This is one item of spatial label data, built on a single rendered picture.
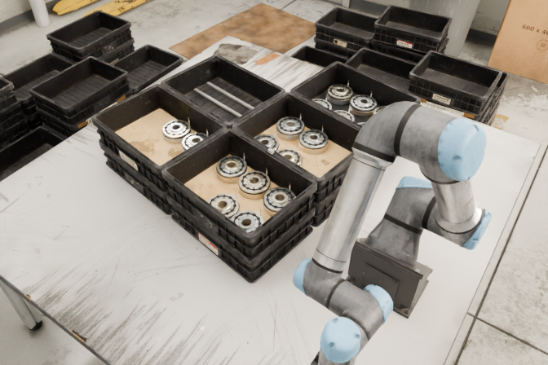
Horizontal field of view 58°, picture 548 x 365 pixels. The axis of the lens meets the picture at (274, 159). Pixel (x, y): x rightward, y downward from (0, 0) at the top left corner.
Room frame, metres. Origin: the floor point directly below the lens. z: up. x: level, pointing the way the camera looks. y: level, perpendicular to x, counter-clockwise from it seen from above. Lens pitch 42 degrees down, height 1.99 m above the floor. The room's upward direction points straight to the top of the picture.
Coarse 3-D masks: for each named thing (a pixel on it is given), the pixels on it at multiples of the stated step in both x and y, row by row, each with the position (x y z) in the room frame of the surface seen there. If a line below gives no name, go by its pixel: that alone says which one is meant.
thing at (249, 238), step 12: (228, 132) 1.32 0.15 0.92; (204, 144) 1.25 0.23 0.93; (252, 144) 1.25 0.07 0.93; (276, 156) 1.19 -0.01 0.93; (168, 168) 1.14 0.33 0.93; (288, 168) 1.14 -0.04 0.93; (168, 180) 1.10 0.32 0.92; (312, 180) 1.08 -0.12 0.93; (192, 192) 1.03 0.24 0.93; (312, 192) 1.05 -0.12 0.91; (204, 204) 0.98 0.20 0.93; (288, 204) 0.98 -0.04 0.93; (216, 216) 0.95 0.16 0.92; (276, 216) 0.94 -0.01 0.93; (228, 228) 0.91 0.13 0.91; (240, 228) 0.89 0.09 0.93; (264, 228) 0.90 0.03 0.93; (252, 240) 0.86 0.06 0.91
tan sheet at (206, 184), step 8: (208, 168) 1.24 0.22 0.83; (248, 168) 1.24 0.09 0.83; (200, 176) 1.20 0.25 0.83; (208, 176) 1.20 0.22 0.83; (216, 176) 1.20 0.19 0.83; (184, 184) 1.17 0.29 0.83; (192, 184) 1.17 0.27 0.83; (200, 184) 1.17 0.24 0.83; (208, 184) 1.17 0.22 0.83; (216, 184) 1.17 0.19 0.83; (224, 184) 1.17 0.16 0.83; (232, 184) 1.17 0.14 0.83; (272, 184) 1.17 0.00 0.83; (200, 192) 1.13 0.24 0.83; (208, 192) 1.13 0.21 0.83; (216, 192) 1.13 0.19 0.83; (224, 192) 1.13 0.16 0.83; (232, 192) 1.13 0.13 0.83; (240, 200) 1.09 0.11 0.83; (248, 200) 1.09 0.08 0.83; (256, 200) 1.09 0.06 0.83; (240, 208) 1.06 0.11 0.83; (248, 208) 1.06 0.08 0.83; (256, 208) 1.06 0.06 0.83; (264, 216) 1.03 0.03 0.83
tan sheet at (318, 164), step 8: (272, 128) 1.46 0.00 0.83; (304, 128) 1.46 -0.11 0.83; (280, 144) 1.37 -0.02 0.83; (288, 144) 1.37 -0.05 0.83; (296, 144) 1.37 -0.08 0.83; (328, 144) 1.37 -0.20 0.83; (336, 144) 1.37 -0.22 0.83; (304, 152) 1.32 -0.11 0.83; (328, 152) 1.32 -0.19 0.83; (336, 152) 1.32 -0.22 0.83; (344, 152) 1.32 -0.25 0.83; (304, 160) 1.29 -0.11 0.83; (312, 160) 1.29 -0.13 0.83; (320, 160) 1.29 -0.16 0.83; (328, 160) 1.29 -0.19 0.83; (336, 160) 1.29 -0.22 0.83; (304, 168) 1.24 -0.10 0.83; (312, 168) 1.24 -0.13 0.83; (320, 168) 1.24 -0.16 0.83; (328, 168) 1.24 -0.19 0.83; (320, 176) 1.20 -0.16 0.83
